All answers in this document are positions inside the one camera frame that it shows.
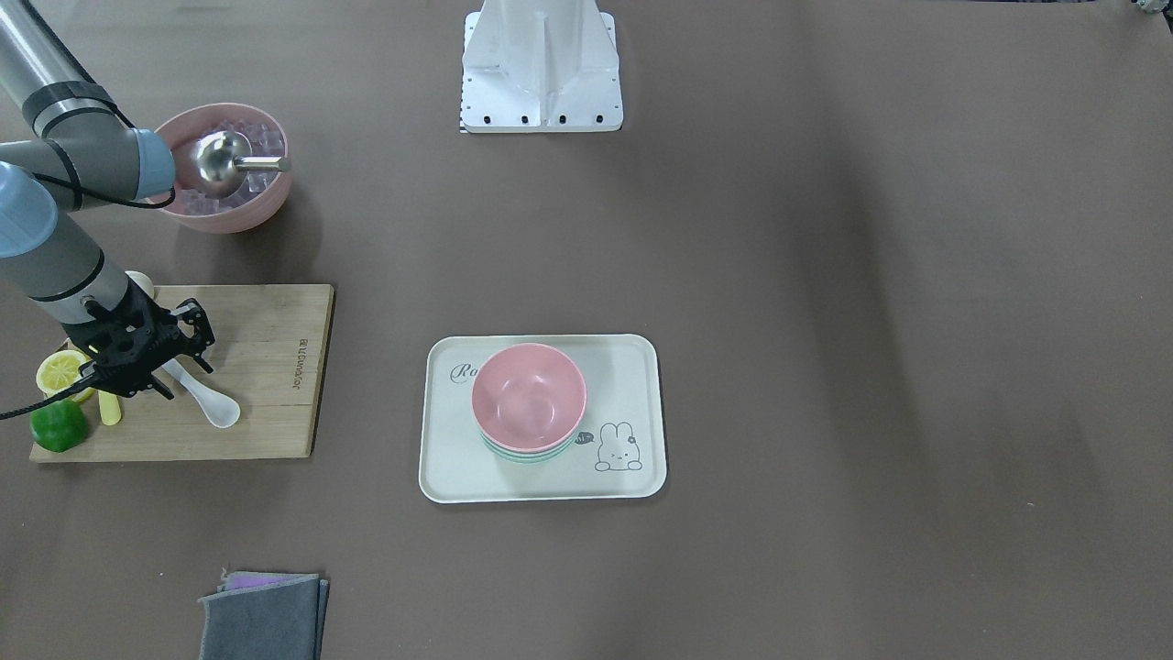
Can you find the white ceramic spoon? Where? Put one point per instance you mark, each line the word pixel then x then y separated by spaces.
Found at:
pixel 220 411

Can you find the small pink bowl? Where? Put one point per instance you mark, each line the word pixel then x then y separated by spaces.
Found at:
pixel 529 397

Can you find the large pink ice bowl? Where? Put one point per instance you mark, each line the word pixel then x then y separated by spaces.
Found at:
pixel 257 198

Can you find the green bowl stack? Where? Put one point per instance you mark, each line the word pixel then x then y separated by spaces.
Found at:
pixel 527 454

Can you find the yellow plastic knife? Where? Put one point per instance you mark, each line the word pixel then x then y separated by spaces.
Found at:
pixel 110 408

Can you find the bamboo cutting board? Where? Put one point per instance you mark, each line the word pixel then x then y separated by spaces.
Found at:
pixel 269 355

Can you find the lemon slice lower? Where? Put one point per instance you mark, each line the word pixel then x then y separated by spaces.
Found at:
pixel 61 372

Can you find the green lime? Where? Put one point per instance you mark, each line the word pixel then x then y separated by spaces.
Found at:
pixel 59 426

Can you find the purple cloth underneath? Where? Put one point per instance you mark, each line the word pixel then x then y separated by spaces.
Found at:
pixel 236 580

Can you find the metal ice scoop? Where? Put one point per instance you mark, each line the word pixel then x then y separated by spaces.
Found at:
pixel 218 164

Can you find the grey folded cloth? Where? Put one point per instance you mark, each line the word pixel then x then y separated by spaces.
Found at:
pixel 278 622

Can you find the cream rabbit tray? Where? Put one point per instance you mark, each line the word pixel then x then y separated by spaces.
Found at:
pixel 616 452

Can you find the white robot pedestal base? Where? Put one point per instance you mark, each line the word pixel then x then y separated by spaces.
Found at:
pixel 531 67

